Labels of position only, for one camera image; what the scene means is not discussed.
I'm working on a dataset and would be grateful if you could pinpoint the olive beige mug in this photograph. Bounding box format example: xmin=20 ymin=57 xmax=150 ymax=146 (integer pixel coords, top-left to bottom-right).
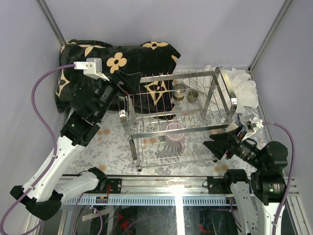
xmin=186 ymin=89 xmax=199 ymax=103

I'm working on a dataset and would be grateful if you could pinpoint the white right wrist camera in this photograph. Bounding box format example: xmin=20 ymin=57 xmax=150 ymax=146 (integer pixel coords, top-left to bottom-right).
xmin=243 ymin=117 xmax=264 ymax=140

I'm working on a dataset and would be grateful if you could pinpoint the grey textured coffee mug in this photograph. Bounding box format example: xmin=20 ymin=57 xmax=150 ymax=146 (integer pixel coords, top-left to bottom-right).
xmin=237 ymin=113 xmax=254 ymax=125

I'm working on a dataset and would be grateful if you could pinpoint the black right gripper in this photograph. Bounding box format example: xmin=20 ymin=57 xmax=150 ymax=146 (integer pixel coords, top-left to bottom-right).
xmin=203 ymin=123 xmax=266 ymax=169

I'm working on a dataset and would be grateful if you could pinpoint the light blue mug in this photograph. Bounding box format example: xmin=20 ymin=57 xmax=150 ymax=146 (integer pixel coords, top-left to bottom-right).
xmin=225 ymin=123 xmax=239 ymax=132

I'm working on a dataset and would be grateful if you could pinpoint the stainless steel dish rack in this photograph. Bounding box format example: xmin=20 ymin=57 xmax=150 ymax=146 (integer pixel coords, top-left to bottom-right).
xmin=118 ymin=66 xmax=237 ymax=171

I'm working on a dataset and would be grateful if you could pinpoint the black floral plush blanket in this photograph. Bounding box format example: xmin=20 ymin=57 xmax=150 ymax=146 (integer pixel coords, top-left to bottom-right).
xmin=55 ymin=39 xmax=181 ymax=113

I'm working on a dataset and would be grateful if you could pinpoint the aluminium frame post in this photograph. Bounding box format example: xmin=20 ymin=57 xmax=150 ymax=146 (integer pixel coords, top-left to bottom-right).
xmin=36 ymin=0 xmax=67 ymax=46
xmin=248 ymin=0 xmax=294 ymax=72

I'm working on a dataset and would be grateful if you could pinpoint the floral patterned table mat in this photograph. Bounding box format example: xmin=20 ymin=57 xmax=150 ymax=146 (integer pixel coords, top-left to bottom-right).
xmin=65 ymin=69 xmax=257 ymax=176

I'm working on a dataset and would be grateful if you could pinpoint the left aluminium frame post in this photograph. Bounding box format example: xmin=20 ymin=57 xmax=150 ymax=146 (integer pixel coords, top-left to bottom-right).
xmin=36 ymin=0 xmax=67 ymax=46

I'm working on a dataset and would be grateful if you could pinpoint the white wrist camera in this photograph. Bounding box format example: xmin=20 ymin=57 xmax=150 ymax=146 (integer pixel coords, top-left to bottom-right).
xmin=74 ymin=58 xmax=109 ymax=81
xmin=243 ymin=117 xmax=264 ymax=140

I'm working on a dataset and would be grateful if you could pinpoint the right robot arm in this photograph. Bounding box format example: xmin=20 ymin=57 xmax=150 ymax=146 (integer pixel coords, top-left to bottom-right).
xmin=203 ymin=128 xmax=288 ymax=235

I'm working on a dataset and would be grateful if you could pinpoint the white crumpled cloth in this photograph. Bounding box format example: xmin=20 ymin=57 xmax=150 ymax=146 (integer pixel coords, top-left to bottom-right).
xmin=182 ymin=65 xmax=259 ymax=113

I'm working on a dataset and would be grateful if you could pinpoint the right aluminium frame post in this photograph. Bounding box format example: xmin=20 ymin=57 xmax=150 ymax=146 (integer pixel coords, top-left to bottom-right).
xmin=248 ymin=0 xmax=294 ymax=72

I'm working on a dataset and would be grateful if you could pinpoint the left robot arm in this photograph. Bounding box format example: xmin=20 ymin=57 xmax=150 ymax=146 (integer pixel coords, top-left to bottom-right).
xmin=10 ymin=70 xmax=142 ymax=221

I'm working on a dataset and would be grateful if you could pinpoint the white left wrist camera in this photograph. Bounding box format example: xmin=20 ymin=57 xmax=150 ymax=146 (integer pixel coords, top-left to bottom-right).
xmin=74 ymin=58 xmax=109 ymax=81

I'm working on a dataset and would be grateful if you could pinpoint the pink mug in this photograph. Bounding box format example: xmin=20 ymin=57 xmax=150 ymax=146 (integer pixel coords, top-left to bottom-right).
xmin=165 ymin=122 xmax=185 ymax=151

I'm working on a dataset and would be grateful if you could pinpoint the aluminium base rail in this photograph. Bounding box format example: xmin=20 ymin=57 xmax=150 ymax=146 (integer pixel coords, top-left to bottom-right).
xmin=43 ymin=174 xmax=301 ymax=206

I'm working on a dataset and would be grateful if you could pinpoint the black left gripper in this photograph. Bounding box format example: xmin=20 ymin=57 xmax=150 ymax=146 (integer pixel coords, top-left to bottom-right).
xmin=95 ymin=70 xmax=143 ymax=122

